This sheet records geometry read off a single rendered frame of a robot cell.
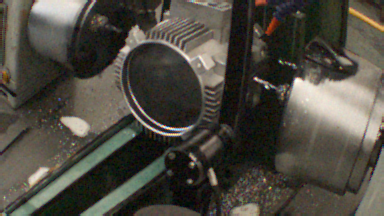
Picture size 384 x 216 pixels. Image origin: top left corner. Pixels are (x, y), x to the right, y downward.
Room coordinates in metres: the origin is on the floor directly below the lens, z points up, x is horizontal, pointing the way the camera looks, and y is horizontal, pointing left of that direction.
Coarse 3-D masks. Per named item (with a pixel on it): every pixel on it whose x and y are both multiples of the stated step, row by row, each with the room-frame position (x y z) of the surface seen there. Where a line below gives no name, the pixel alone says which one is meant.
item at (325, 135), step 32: (288, 64) 0.89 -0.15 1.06; (320, 64) 0.75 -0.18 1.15; (352, 64) 0.75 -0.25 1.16; (288, 96) 0.72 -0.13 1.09; (320, 96) 0.70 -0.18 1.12; (352, 96) 0.69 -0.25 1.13; (288, 128) 0.70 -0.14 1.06; (320, 128) 0.68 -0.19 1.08; (352, 128) 0.66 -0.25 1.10; (288, 160) 0.70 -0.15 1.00; (320, 160) 0.66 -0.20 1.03; (352, 160) 0.63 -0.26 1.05; (352, 192) 0.65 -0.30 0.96
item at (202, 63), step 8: (256, 24) 0.97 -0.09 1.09; (136, 32) 0.87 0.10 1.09; (256, 32) 0.95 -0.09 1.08; (128, 40) 0.86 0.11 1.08; (136, 40) 0.86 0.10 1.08; (200, 56) 0.80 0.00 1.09; (208, 56) 0.81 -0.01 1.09; (192, 64) 0.81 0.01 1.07; (200, 64) 0.80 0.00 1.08; (208, 64) 0.80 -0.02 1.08; (200, 72) 0.80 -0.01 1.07; (120, 104) 0.87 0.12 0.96; (128, 112) 0.86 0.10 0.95; (184, 136) 0.81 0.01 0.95
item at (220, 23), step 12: (180, 0) 0.92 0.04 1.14; (192, 0) 0.98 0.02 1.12; (204, 0) 0.99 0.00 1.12; (216, 0) 0.96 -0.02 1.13; (228, 0) 1.00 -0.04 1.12; (180, 12) 0.91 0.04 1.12; (192, 12) 0.90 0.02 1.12; (204, 12) 0.89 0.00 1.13; (216, 12) 0.88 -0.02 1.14; (228, 12) 0.89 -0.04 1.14; (204, 24) 0.89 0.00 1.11; (216, 24) 0.88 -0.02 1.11; (228, 24) 0.90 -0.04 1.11; (216, 36) 0.88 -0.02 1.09; (228, 36) 0.89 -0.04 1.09
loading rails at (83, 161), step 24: (120, 120) 0.86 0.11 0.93; (96, 144) 0.79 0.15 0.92; (120, 144) 0.81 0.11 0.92; (144, 144) 0.86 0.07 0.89; (240, 144) 0.95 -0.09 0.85; (72, 168) 0.71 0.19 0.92; (96, 168) 0.73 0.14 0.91; (120, 168) 0.80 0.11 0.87; (144, 168) 0.75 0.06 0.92; (216, 168) 0.88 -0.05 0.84; (24, 192) 0.59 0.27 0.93; (48, 192) 0.62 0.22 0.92; (72, 192) 0.66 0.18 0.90; (96, 192) 0.73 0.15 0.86; (120, 192) 0.68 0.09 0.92; (144, 192) 0.68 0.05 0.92; (168, 192) 0.74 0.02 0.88
